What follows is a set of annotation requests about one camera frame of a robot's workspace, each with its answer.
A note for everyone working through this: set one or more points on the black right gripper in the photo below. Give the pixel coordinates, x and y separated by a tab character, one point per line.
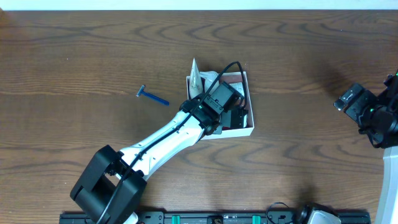
354	103

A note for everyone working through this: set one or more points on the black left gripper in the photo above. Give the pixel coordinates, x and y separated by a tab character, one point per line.
236	117

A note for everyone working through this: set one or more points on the green white soap packet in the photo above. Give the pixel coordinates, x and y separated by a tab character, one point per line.
238	87

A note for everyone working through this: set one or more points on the white Pantene tube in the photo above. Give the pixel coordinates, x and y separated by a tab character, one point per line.
195	83

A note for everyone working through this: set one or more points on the clear bottle with dark cap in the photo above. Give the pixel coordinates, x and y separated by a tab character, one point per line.
207	79

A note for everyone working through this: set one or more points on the blue disposable razor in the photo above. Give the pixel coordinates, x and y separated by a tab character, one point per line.
141	92

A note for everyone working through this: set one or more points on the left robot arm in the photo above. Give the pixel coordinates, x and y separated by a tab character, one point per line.
112	184

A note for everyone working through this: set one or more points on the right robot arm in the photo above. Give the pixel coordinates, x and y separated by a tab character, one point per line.
384	136

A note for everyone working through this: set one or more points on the white box with pink interior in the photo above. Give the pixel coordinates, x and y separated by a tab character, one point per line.
232	77

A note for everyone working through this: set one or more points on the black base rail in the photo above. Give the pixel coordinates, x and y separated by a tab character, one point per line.
277	213

